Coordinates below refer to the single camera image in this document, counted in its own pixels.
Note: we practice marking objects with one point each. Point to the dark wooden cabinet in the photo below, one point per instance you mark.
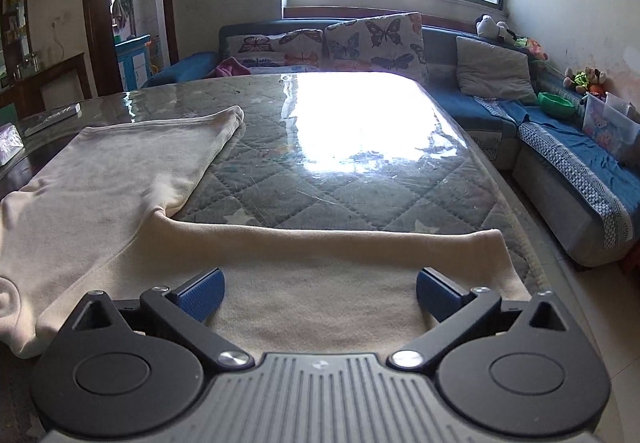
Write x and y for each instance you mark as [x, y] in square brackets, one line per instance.
[55, 80]

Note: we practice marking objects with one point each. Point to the patterned tissue box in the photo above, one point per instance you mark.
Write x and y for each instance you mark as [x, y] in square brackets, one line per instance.
[9, 145]

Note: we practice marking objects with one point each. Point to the hanging clothes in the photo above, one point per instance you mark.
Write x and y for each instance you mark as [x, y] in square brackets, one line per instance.
[121, 5]

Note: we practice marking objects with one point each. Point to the blue corner sofa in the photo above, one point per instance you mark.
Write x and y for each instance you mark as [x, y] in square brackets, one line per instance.
[440, 48]

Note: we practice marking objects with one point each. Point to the orange green plush toy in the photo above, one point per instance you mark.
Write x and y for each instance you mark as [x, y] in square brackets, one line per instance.
[531, 48]

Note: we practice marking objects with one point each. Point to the pink cloth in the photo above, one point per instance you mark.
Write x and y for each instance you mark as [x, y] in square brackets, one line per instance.
[230, 68]

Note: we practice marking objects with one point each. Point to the blue patterned sofa cover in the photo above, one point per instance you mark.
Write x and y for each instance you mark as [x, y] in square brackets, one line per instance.
[560, 133]

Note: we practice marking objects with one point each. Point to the grey pillow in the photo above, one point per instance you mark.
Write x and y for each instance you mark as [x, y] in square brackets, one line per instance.
[492, 70]

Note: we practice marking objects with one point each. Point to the blue cabinet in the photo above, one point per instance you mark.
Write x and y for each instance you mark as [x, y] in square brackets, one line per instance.
[131, 63]

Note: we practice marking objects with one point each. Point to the butterfly print pillow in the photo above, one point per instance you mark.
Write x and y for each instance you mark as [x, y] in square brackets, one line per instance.
[270, 48]
[375, 43]

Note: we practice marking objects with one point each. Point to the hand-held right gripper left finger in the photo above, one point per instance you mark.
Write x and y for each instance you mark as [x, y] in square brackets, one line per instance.
[202, 294]

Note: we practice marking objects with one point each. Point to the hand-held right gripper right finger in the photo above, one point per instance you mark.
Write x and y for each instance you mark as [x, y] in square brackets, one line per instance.
[435, 295]

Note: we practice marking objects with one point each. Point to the cream fleece garment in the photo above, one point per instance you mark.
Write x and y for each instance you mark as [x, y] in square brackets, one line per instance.
[125, 173]

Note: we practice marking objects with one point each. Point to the small white plastic box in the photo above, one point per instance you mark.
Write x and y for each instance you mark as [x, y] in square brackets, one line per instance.
[617, 104]

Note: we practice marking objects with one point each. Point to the clear plastic storage box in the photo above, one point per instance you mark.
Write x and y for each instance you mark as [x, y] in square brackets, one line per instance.
[607, 130]

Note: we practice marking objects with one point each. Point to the black white plush toy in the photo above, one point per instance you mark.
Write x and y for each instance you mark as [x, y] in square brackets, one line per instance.
[490, 28]

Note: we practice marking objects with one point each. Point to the grey remote control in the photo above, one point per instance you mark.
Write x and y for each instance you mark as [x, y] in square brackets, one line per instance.
[52, 119]

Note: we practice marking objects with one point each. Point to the dark wooden door frame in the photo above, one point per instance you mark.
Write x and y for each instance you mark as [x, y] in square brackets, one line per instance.
[95, 23]

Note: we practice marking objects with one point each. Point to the brown plush monkey toys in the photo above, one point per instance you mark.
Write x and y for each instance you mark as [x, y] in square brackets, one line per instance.
[585, 80]

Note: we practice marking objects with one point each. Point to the green plastic bowl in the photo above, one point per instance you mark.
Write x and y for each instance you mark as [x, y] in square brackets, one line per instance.
[556, 104]

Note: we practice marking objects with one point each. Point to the grey quilted table cover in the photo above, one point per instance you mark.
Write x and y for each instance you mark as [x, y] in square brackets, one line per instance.
[325, 183]

